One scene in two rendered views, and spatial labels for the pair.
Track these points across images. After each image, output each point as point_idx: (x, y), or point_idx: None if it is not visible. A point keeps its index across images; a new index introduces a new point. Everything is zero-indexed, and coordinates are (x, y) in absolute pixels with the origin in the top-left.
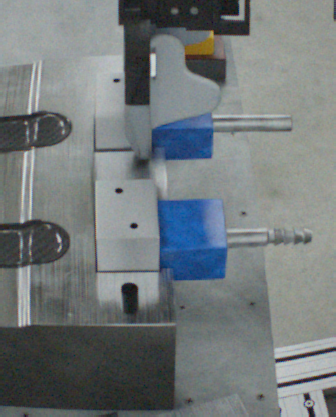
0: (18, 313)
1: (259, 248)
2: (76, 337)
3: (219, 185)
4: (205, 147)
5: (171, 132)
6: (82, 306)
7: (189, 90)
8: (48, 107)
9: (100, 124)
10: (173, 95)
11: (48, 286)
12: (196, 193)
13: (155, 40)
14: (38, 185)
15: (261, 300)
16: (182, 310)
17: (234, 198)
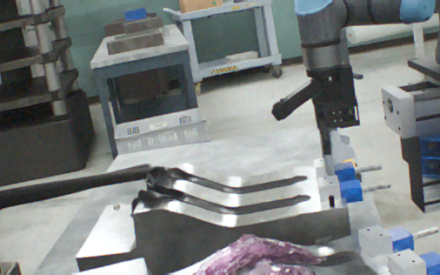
0: (294, 213)
1: (377, 215)
2: (315, 217)
3: (362, 204)
4: (352, 176)
5: (341, 171)
6: (316, 207)
7: (343, 150)
8: (298, 175)
9: (316, 170)
10: (338, 151)
11: (304, 205)
12: (354, 207)
13: (330, 132)
14: (298, 189)
15: (380, 225)
16: (352, 231)
17: (367, 206)
